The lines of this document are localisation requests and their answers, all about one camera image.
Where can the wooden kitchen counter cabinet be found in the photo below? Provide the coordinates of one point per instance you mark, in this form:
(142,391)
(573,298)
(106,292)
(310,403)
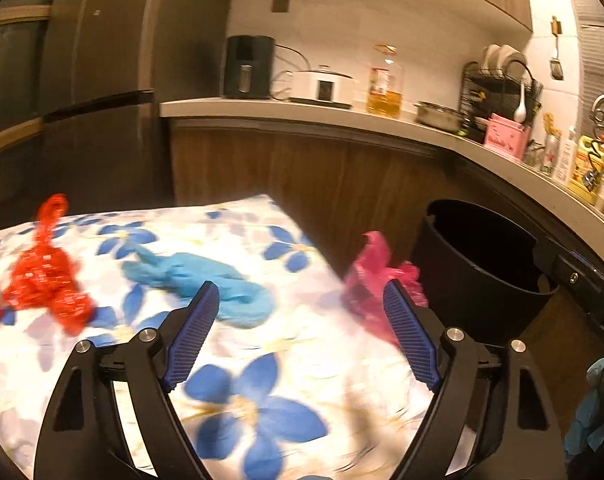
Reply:
(307,170)

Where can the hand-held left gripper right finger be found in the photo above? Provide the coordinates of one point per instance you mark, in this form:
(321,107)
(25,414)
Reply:
(412,340)

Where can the cooking oil bottle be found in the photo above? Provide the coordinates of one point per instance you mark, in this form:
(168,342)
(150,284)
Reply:
(384,90)

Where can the window blinds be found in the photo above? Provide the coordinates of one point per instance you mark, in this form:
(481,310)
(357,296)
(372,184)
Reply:
(597,50)

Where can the blue glove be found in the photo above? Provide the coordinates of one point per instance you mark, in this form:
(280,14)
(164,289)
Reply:
(206,272)

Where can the steel pot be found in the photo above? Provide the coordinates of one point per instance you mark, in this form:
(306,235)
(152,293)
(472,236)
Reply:
(439,117)

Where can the white plate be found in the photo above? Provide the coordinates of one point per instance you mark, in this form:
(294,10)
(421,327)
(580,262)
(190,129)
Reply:
(514,57)
(491,55)

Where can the blue floral tablecloth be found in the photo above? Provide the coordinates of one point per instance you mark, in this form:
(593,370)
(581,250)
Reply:
(292,360)

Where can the blue cloth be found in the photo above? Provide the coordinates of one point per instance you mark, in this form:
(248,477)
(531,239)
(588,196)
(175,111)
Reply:
(584,420)

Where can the black trash bin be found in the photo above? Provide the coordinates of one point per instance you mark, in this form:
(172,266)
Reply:
(482,260)

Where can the hanging spatula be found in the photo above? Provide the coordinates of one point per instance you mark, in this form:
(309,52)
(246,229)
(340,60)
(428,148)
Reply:
(557,67)

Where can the wall switch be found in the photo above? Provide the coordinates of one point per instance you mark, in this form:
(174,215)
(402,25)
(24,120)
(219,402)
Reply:
(280,4)

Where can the white ladle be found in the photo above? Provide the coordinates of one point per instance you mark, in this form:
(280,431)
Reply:
(519,112)

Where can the glass door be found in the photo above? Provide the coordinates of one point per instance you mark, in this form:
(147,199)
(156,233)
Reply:
(11,85)

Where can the pink plastic bag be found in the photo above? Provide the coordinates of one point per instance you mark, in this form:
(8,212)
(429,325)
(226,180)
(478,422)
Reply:
(369,280)

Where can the white bottle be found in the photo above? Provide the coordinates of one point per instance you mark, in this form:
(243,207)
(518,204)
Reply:
(564,160)

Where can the dark refrigerator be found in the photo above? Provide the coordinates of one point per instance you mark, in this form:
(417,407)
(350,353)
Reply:
(121,60)

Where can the utensil holder jar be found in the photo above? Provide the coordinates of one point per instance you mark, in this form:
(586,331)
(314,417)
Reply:
(548,152)

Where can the black dish rack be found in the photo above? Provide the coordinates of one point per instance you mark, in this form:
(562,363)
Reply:
(487,95)

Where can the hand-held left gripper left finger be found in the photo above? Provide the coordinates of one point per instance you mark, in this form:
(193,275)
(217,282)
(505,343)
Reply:
(191,340)

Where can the pink box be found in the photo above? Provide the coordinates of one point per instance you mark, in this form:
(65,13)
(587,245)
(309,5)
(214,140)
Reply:
(504,137)

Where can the yellow dish soap bottle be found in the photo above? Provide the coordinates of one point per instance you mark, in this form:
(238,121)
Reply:
(587,170)

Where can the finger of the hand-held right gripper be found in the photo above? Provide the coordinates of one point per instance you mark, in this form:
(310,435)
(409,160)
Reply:
(557,270)

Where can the black air fryer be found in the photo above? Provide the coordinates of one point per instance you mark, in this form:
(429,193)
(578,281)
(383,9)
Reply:
(247,65)

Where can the white rice cooker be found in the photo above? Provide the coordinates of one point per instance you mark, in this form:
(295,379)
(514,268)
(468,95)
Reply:
(322,85)

